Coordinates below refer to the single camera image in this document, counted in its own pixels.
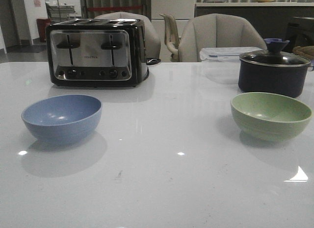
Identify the beige armchair right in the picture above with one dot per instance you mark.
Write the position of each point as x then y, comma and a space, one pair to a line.
217, 31

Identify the cream office chair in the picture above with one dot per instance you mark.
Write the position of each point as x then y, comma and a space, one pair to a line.
171, 36

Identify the black and chrome toaster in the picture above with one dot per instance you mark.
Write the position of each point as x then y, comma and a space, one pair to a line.
97, 52

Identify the blue bowl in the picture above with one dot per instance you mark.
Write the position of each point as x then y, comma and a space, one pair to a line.
63, 120

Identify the green bowl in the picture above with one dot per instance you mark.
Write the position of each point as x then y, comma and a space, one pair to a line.
270, 117

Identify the glass pot lid blue knob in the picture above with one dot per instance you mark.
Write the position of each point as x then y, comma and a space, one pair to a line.
274, 56

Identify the white cabinet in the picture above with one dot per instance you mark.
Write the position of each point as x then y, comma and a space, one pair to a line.
182, 10

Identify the metal cart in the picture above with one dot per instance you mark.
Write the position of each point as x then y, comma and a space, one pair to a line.
60, 12

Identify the beige armchair left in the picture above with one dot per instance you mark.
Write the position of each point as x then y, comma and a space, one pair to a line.
152, 40

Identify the beige armchair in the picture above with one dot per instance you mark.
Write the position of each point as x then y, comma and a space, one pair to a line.
152, 40
217, 31

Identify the clear plastic food container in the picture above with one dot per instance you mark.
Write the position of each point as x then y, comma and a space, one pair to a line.
222, 65

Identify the brown woven basket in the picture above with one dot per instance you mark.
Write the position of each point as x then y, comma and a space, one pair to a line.
307, 51

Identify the red trash bin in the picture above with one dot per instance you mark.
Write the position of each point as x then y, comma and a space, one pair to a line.
42, 23

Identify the dark blue cooking pot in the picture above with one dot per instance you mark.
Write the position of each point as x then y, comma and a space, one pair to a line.
287, 80

